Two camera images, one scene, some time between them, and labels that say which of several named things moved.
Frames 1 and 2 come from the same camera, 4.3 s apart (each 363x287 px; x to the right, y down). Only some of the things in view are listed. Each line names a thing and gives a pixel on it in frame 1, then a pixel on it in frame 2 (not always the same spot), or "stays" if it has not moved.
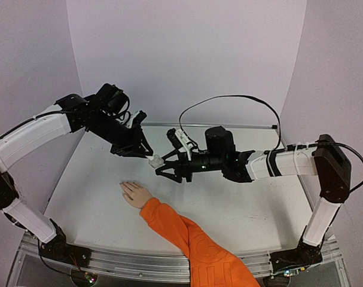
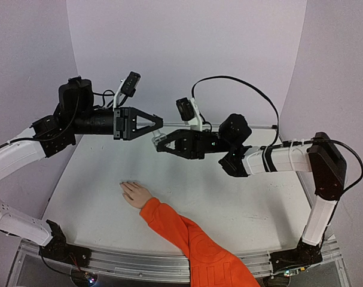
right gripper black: (184, 167) → (189, 144)
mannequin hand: (134, 193) stays
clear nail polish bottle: (156, 161) → (158, 137)
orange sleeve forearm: (209, 265) stays
